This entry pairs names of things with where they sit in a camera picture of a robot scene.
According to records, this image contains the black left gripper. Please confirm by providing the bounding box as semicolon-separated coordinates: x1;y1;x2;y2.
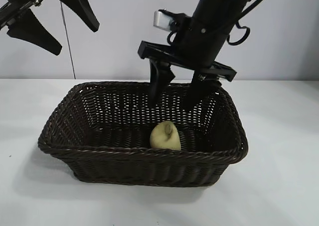
0;0;101;57

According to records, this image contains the pale yellow egg yolk pastry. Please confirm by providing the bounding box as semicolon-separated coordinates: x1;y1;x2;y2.
150;120;182;152

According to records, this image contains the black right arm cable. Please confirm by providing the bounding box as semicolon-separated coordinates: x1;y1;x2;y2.
225;0;275;47

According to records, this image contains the dark brown woven basket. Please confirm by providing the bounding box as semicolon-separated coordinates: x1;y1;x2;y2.
37;80;249;188

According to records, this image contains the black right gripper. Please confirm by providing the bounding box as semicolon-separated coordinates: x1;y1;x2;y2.
137;11;237;111

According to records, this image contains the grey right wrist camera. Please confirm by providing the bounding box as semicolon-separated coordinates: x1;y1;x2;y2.
153;9;180;31

